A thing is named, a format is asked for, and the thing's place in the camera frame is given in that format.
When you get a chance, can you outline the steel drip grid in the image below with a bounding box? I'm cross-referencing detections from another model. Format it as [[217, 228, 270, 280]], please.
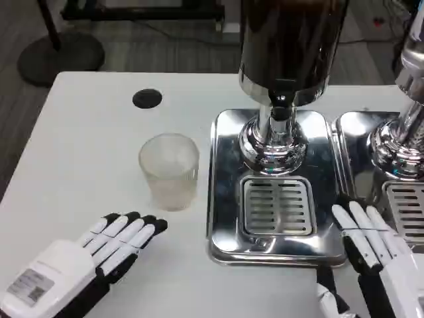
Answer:
[[238, 175, 318, 237], [380, 180, 424, 246]]

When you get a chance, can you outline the clear ribbed glass cup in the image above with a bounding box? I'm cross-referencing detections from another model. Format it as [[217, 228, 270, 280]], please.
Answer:
[[138, 132, 201, 212]]

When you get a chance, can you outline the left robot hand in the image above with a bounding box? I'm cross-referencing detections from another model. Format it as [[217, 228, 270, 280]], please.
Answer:
[[0, 211, 168, 318]]

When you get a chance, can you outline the black stand pole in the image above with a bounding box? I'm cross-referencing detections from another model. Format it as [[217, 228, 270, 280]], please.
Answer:
[[36, 0, 62, 50]]

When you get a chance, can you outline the black round stand base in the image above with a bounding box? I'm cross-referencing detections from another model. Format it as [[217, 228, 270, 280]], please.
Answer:
[[17, 32, 106, 89]]

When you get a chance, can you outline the drink dispenser with dark liquid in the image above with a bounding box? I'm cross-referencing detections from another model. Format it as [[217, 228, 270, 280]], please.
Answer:
[[238, 0, 351, 176]]

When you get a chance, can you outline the black floor cable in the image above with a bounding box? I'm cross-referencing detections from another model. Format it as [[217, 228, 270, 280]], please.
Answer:
[[341, 13, 405, 44]]

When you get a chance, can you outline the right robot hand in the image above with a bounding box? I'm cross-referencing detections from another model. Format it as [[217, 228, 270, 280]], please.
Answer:
[[314, 193, 424, 318]]

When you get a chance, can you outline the black metal frame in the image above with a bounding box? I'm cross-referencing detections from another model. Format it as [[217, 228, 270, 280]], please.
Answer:
[[59, 0, 226, 32]]

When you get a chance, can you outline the chrome drink dispenser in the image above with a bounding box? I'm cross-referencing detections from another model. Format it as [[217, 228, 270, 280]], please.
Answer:
[[366, 0, 424, 182]]

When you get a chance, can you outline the steel drip tray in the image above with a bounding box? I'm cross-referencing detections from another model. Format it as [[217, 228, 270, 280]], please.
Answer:
[[334, 111, 424, 252], [205, 108, 348, 266]]

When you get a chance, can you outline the black round cable grommet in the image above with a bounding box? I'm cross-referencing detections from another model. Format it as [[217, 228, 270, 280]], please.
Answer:
[[132, 87, 164, 109]]

